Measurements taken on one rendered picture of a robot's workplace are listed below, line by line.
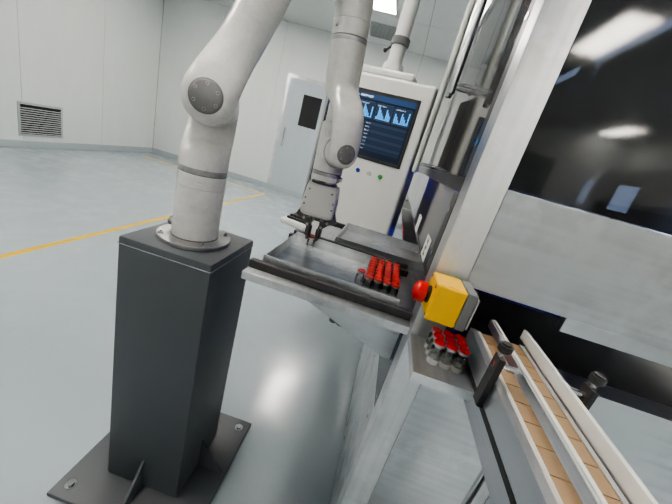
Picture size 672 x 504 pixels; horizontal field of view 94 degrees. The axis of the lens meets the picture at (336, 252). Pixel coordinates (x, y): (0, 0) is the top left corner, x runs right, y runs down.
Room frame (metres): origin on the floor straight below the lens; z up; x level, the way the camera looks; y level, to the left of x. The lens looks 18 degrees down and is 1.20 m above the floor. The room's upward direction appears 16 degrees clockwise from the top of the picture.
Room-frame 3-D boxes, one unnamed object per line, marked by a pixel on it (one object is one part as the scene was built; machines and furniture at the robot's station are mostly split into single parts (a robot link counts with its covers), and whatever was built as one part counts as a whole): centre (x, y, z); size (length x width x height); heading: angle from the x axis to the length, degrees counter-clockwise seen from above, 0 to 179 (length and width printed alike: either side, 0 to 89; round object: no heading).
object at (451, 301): (0.54, -0.22, 1.00); 0.08 x 0.07 x 0.07; 84
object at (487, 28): (1.32, -0.29, 1.51); 0.47 x 0.01 x 0.59; 174
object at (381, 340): (0.73, -0.04, 0.80); 0.34 x 0.03 x 0.13; 84
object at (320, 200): (0.91, 0.09, 1.05); 0.10 x 0.07 x 0.11; 84
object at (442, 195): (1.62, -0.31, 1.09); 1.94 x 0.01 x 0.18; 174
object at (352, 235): (1.14, -0.17, 0.90); 0.34 x 0.26 x 0.04; 84
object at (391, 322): (0.98, -0.08, 0.87); 0.70 x 0.48 x 0.02; 174
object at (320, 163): (0.91, 0.09, 1.19); 0.09 x 0.08 x 0.13; 25
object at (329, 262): (0.81, -0.02, 0.90); 0.34 x 0.26 x 0.04; 84
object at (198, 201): (0.81, 0.39, 0.95); 0.19 x 0.19 x 0.18
